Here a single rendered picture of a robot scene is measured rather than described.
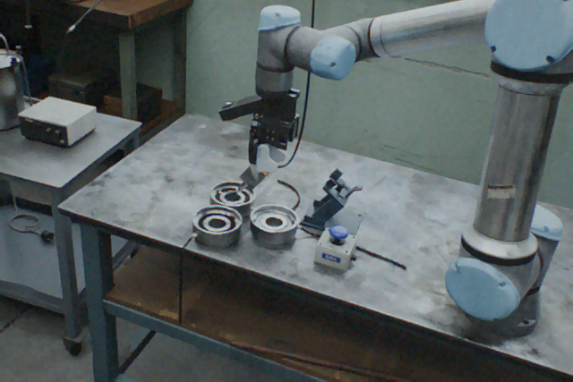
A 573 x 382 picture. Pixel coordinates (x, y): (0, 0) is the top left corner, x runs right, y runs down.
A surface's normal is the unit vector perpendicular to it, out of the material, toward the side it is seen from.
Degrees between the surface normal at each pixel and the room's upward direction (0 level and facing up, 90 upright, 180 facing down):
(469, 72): 90
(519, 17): 83
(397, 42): 109
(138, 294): 0
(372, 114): 90
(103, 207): 0
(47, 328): 0
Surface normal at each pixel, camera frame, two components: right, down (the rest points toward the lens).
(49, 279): 0.10, -0.87
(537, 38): -0.63, 0.21
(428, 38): -0.52, 0.63
